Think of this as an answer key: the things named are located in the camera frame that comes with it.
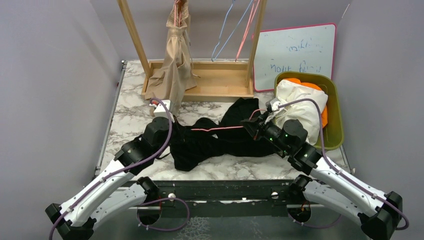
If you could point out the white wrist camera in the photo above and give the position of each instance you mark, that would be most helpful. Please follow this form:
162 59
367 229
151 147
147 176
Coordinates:
159 110
273 108

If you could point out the pink wire hanger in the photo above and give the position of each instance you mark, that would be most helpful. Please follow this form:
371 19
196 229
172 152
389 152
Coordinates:
246 30

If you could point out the pink framed whiteboard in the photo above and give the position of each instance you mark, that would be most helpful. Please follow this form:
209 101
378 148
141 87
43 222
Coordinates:
304 49

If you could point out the beige shorts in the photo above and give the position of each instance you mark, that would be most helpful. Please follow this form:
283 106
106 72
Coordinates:
175 75

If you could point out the black shorts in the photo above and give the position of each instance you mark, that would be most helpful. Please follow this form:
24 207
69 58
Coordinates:
193 144

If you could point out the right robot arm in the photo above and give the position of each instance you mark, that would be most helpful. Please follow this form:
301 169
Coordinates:
325 183

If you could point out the orange shorts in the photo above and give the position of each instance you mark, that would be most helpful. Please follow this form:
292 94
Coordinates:
324 112

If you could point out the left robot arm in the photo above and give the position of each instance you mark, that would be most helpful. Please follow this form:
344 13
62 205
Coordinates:
78 217

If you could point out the white shorts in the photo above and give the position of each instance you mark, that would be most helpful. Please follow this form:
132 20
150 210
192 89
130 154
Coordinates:
304 111

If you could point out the blue wire hanger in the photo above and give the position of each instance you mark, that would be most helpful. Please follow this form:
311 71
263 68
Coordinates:
230 24

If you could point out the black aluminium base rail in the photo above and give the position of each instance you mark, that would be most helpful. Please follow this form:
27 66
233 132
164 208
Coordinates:
269 192

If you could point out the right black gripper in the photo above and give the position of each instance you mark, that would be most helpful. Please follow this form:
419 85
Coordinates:
256 124

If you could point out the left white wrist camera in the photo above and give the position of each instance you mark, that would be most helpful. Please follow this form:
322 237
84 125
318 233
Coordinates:
159 110

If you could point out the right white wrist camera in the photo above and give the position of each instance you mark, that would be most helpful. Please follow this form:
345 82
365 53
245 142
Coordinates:
273 108

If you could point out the olive green plastic bin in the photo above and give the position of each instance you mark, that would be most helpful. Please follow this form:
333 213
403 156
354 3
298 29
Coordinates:
333 132

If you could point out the wooden clothes rack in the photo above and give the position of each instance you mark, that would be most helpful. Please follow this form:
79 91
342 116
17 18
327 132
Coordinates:
216 81

